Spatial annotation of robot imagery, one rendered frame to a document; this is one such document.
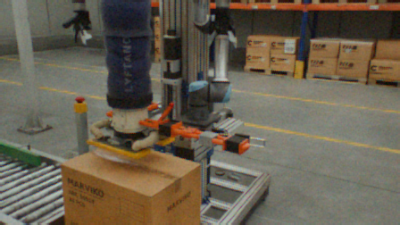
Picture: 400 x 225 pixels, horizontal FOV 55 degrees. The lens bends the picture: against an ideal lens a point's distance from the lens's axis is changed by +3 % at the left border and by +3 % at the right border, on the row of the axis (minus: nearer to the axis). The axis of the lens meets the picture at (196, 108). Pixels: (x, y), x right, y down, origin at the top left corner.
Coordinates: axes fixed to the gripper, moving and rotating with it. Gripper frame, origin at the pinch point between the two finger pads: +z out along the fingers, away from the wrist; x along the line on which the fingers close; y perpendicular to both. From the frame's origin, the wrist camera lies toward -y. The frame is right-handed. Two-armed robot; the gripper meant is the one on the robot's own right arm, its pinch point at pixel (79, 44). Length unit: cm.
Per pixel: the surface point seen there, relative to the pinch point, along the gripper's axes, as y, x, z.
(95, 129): -19, -59, 36
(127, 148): -13, -80, 41
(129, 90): -9, -78, 13
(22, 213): -47, -13, 94
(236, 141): 12, -128, 28
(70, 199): -32, -54, 72
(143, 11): -1, -80, -23
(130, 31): -8, -79, -14
